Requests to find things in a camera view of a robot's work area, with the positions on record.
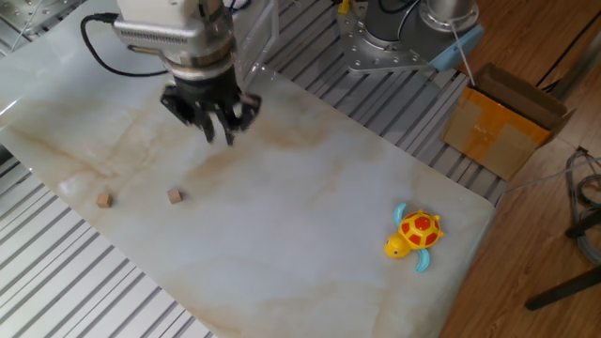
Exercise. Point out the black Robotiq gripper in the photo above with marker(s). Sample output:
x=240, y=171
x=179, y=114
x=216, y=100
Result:
x=206, y=89

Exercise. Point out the white plastic drawer cabinet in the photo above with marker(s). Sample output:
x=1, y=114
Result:
x=256, y=37

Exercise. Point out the small wooden cube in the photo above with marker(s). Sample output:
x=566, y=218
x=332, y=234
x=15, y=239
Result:
x=103, y=200
x=174, y=195

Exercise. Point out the marble pattern table board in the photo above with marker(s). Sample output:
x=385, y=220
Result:
x=282, y=211

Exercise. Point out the aluminium plate with screws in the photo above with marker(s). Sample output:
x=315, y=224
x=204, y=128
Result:
x=28, y=14

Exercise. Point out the yellow orange turtle toy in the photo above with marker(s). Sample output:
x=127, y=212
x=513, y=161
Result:
x=418, y=230

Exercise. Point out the white zip tie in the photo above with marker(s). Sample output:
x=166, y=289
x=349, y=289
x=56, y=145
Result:
x=462, y=54

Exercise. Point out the open cardboard box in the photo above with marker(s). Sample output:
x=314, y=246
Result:
x=497, y=131

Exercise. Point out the short black stand leg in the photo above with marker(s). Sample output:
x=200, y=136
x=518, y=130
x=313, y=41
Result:
x=582, y=226

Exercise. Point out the long black stand leg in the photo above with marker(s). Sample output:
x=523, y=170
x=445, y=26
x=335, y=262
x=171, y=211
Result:
x=563, y=288

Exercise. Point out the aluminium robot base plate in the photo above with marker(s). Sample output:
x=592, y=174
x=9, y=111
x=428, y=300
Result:
x=371, y=56

